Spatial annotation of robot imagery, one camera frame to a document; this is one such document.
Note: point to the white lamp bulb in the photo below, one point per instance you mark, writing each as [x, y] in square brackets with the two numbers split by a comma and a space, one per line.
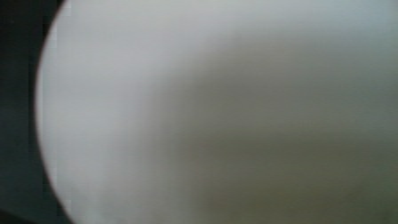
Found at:
[216, 111]

